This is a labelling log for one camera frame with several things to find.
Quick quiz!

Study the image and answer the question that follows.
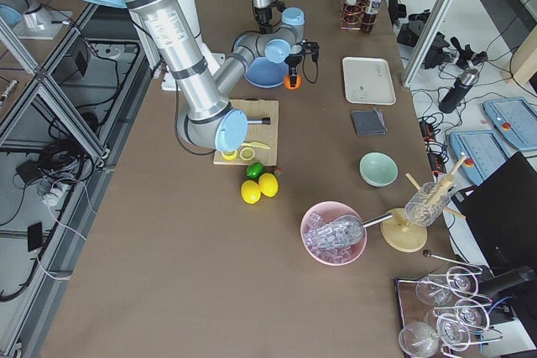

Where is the far blue teach pendant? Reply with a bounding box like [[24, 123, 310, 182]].
[[482, 97, 536, 151]]

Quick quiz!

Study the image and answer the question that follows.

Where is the folded grey cloth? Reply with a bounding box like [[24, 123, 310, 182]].
[[351, 108, 388, 137]]

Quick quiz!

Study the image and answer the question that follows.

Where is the aluminium frame post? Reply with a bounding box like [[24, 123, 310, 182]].
[[401, 0, 453, 89]]

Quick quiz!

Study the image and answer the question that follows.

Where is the blue teach pendant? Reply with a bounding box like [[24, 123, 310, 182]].
[[482, 97, 536, 151], [449, 130, 511, 185]]

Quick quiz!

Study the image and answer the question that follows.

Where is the clear glass on stand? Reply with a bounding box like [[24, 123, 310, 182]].
[[404, 181, 453, 227]]

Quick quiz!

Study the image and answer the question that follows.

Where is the black laptop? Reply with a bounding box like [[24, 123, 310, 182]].
[[452, 152, 536, 274]]

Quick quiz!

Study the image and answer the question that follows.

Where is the copper wire bottle rack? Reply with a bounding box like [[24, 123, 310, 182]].
[[339, 0, 370, 31]]

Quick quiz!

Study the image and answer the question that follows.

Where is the green lime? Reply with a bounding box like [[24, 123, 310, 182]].
[[246, 162, 264, 179]]

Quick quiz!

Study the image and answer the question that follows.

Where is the bamboo cutting board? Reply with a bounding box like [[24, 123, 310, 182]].
[[213, 99, 279, 166]]

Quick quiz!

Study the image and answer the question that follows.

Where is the pink bowl of ice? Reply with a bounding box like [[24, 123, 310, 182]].
[[300, 201, 368, 266]]

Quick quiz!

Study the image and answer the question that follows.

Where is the upper lemon half slice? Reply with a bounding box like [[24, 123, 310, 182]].
[[238, 147, 256, 162]]

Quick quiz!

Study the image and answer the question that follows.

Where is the blue plate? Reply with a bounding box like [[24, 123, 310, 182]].
[[244, 57, 288, 89]]

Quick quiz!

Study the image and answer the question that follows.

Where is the black thermos bottle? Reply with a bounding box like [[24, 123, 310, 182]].
[[438, 68, 479, 114]]

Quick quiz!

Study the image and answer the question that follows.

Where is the cream rabbit tray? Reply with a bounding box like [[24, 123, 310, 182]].
[[342, 56, 396, 106]]

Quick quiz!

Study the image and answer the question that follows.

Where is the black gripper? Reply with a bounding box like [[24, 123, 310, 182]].
[[286, 39, 320, 86]]

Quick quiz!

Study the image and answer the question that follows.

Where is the upper whole yellow lemon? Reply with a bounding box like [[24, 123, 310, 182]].
[[258, 173, 279, 197]]

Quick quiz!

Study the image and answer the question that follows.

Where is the whole yellow lemon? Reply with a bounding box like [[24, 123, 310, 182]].
[[258, 173, 279, 197], [240, 179, 261, 205]]

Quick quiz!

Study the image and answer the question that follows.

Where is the steel muddler black tip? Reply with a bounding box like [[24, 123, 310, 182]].
[[248, 117, 271, 125]]

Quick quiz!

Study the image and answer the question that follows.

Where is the lemon half slice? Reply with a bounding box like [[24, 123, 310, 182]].
[[238, 147, 256, 162], [221, 149, 238, 161]]

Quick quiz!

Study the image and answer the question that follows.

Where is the tea bottle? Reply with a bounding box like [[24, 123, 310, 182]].
[[341, 0, 359, 28], [361, 0, 382, 33]]

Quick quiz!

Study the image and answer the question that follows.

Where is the lower whole yellow lemon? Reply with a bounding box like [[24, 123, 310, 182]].
[[240, 179, 261, 205]]

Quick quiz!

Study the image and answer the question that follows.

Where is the mint green bowl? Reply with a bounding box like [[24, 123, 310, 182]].
[[359, 152, 399, 187]]

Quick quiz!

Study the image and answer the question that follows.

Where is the near blue teach pendant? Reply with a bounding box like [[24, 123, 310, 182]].
[[449, 130, 511, 185]]

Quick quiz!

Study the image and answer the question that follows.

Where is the wooden cup stand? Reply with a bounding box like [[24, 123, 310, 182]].
[[381, 155, 466, 252]]

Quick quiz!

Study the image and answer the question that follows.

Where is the lower lemon half slice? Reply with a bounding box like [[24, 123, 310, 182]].
[[221, 149, 238, 161]]

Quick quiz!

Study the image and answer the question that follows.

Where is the yellow plastic knife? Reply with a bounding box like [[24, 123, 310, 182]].
[[242, 141, 271, 150]]

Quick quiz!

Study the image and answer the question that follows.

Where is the orange mandarin fruit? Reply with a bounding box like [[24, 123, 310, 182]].
[[284, 75, 302, 91]]

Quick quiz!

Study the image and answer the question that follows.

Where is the front tea bottle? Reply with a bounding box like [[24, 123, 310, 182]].
[[361, 0, 382, 33]]

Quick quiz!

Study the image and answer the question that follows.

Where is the left rear tea bottle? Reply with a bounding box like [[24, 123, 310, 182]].
[[341, 0, 359, 28]]

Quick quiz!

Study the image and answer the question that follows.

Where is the wine glass rack tray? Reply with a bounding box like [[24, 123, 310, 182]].
[[394, 263, 503, 357]]

